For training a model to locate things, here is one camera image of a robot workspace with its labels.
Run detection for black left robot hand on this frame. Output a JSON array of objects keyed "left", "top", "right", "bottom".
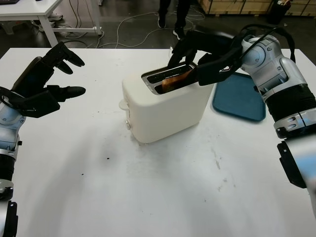
[{"left": 11, "top": 41, "right": 86, "bottom": 102}]

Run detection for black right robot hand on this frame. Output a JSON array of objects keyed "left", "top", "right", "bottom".
[{"left": 167, "top": 30, "right": 241, "bottom": 75}]

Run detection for browned toast slice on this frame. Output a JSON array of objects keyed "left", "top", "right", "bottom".
[{"left": 161, "top": 70, "right": 196, "bottom": 93}]

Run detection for person beige jacket black trousers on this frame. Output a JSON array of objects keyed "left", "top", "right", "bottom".
[{"left": 157, "top": 0, "right": 192, "bottom": 40}]

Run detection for cream two-slot toaster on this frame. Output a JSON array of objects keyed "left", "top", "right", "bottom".
[{"left": 118, "top": 61, "right": 215, "bottom": 144}]

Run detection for wooden crate stack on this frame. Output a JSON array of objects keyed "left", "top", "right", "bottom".
[{"left": 201, "top": 0, "right": 316, "bottom": 17}]

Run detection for grey step stool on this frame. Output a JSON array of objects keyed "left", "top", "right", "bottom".
[{"left": 0, "top": 21, "right": 18, "bottom": 36}]

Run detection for white office desk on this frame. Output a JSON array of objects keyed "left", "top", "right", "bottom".
[{"left": 0, "top": 0, "right": 103, "bottom": 48}]

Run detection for blue plastic tray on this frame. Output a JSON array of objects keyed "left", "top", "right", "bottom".
[{"left": 212, "top": 73, "right": 267, "bottom": 123}]

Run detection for black trash bin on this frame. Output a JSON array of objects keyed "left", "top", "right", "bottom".
[{"left": 268, "top": 0, "right": 289, "bottom": 25}]

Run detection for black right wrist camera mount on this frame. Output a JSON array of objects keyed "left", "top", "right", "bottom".
[{"left": 197, "top": 54, "right": 243, "bottom": 86}]

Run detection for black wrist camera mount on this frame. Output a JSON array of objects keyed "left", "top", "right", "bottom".
[
  {"left": 4, "top": 90, "right": 61, "bottom": 119},
  {"left": 197, "top": 54, "right": 243, "bottom": 86}
]

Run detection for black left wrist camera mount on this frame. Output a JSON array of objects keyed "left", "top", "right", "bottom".
[{"left": 4, "top": 90, "right": 61, "bottom": 119}]

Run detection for pale floor cable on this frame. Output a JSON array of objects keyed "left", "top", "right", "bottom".
[{"left": 96, "top": 11, "right": 206, "bottom": 49}]

